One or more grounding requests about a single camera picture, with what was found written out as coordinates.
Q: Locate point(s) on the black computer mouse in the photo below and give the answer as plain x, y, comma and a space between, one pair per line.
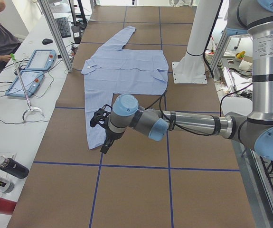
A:
46, 41

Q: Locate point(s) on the white chair seat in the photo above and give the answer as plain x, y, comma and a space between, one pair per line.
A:
237, 105

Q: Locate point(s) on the white central pedestal base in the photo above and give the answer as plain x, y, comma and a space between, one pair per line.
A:
190, 69

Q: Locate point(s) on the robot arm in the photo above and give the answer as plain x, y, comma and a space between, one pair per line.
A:
254, 130

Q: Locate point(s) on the black water bottle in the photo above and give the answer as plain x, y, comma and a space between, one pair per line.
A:
13, 167

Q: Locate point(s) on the blue teach pendant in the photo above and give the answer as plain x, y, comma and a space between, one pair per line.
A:
41, 60
32, 81

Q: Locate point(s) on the black keyboard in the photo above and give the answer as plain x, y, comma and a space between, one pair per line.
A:
63, 27

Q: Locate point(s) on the aluminium frame post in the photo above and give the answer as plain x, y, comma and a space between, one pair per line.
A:
44, 5

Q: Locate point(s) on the upper blue teach pendant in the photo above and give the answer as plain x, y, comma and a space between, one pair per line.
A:
41, 60

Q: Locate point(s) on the reacher grabber tool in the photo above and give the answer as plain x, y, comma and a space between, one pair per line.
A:
31, 108

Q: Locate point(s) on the light blue striped shirt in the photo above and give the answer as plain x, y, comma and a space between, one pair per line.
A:
115, 70

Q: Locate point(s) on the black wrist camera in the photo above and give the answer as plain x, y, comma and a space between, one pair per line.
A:
101, 117

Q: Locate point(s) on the lower blue teach pendant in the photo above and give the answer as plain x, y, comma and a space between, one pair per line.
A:
32, 81

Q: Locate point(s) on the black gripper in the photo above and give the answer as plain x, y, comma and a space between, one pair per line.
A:
112, 136

